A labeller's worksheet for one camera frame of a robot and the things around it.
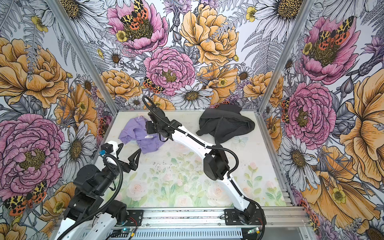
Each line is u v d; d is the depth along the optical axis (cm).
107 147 52
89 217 44
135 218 74
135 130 99
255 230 71
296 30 79
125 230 71
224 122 107
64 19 75
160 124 66
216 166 56
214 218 76
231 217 74
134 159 59
